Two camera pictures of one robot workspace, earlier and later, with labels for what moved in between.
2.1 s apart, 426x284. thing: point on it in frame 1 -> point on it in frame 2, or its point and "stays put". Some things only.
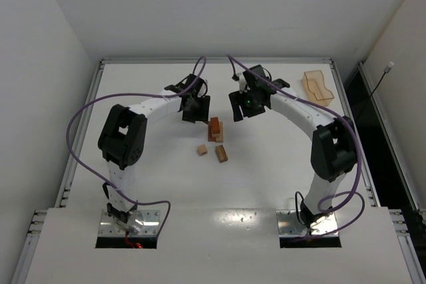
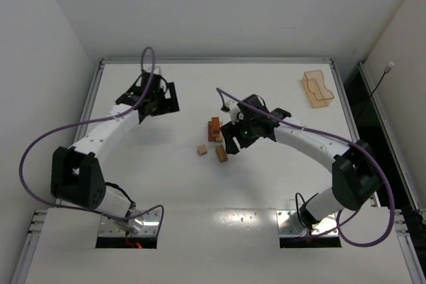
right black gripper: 248,108 -> 235,136
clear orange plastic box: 313,88 stays put
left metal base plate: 150,225 stays put
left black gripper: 195,108 -> 164,100
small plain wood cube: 202,149 stays put
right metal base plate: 289,225 stays put
